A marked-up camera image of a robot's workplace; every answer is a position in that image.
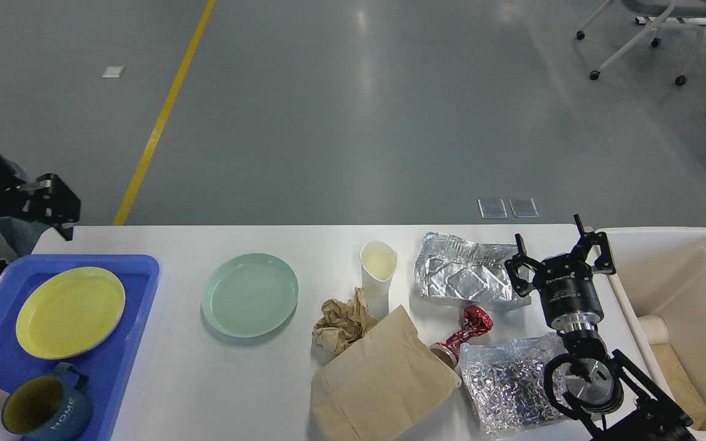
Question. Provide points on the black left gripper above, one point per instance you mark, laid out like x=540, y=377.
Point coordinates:
x=48, y=200

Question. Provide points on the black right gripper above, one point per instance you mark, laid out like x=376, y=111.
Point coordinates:
x=568, y=296

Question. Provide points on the mint green plate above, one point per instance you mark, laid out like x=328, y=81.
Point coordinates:
x=249, y=296

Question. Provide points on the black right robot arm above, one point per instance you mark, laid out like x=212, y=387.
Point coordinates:
x=605, y=391

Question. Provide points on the crushed red can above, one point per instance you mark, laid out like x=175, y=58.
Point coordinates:
x=476, y=322

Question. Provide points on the white cup in bin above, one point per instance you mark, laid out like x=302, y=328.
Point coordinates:
x=655, y=330

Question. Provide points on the yellow plate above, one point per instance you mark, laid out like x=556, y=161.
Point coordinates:
x=71, y=313

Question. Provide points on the aluminium foil tray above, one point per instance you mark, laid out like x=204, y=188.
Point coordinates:
x=450, y=269

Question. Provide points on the white plastic bin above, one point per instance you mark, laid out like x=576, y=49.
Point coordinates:
x=662, y=271

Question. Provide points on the crumpled aluminium foil sheet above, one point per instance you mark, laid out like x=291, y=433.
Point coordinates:
x=505, y=383

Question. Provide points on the blue plastic tray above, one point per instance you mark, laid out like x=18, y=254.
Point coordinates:
x=109, y=364

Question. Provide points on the white paper cup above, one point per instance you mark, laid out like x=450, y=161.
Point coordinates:
x=378, y=264

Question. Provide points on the blue mug yellow inside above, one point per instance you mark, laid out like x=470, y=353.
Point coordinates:
x=49, y=407

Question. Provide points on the brown paper bag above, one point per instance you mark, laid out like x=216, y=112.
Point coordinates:
x=382, y=385

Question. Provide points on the crumpled brown paper ball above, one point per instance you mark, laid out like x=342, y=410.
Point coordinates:
x=343, y=323

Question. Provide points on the white table foot bar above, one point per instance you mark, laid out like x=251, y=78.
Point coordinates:
x=639, y=20

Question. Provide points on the white office chair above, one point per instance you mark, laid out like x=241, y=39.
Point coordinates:
x=661, y=10

